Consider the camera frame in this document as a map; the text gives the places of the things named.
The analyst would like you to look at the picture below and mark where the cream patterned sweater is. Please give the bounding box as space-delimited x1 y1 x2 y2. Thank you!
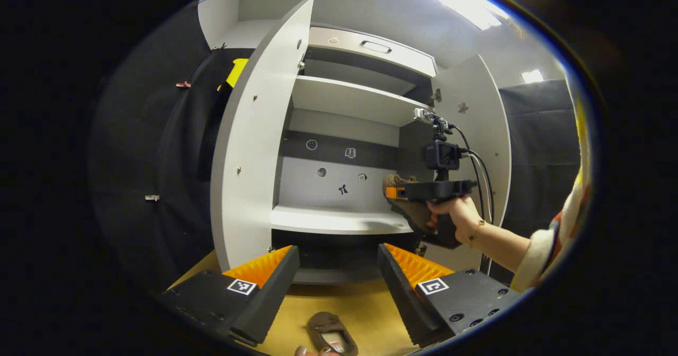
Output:
510 99 592 293

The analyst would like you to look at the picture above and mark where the white cabinet shelf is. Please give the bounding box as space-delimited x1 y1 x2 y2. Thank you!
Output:
270 203 414 236
291 75 431 128

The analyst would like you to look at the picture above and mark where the white shoe cabinet door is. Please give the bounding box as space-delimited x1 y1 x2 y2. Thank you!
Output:
210 0 315 272
424 54 512 272

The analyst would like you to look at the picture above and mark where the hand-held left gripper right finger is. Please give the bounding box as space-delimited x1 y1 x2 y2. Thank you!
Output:
377 242 522 349

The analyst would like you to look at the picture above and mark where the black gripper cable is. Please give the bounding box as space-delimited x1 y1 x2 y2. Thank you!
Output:
450 126 496 224

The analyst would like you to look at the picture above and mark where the grey cabinet shelf board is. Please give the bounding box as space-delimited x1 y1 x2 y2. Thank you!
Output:
304 58 417 96

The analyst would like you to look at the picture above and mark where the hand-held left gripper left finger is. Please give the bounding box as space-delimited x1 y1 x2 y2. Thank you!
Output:
159 245 301 347

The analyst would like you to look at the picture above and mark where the grey cabinet drawer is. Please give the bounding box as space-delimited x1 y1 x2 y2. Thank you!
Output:
307 26 438 78

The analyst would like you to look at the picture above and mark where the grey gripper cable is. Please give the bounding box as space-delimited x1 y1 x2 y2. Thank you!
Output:
465 152 493 224

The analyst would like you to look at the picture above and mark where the white shoe cabinet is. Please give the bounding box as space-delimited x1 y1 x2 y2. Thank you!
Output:
270 25 440 285

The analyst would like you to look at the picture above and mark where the black backdrop cloth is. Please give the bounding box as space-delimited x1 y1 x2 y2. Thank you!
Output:
90 6 255 293
487 79 582 240

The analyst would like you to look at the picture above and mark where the brown knitted shoe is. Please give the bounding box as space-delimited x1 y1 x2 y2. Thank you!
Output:
382 174 440 238
307 311 359 356

